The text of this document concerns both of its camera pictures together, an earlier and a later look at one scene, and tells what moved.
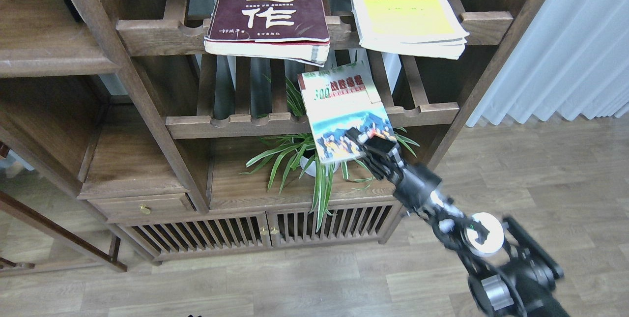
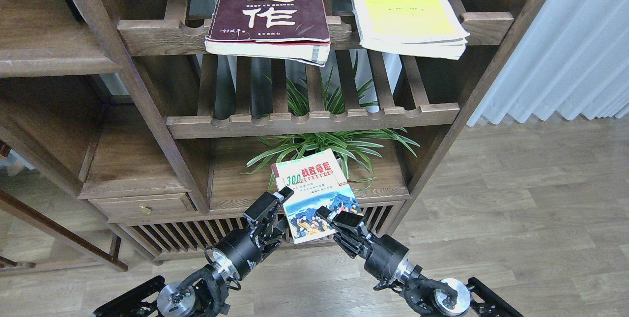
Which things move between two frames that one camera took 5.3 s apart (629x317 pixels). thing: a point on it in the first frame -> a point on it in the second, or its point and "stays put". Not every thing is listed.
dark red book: x=271 y=14 stays put
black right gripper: x=412 y=184 -> x=383 y=255
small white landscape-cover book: x=337 y=99 -> x=316 y=180
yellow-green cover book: x=401 y=10 stays put
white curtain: x=574 y=58 stays put
